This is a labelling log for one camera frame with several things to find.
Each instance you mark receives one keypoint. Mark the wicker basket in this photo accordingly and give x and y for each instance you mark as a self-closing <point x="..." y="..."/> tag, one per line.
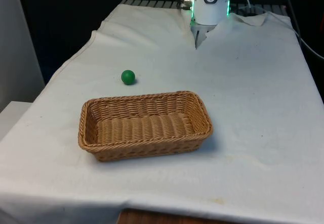
<point x="144" y="125"/>

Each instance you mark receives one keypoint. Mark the green ball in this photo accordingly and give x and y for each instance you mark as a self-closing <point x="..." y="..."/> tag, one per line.
<point x="128" y="77"/>

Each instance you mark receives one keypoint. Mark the white cabinet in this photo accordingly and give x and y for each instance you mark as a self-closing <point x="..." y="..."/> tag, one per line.
<point x="17" y="44"/>

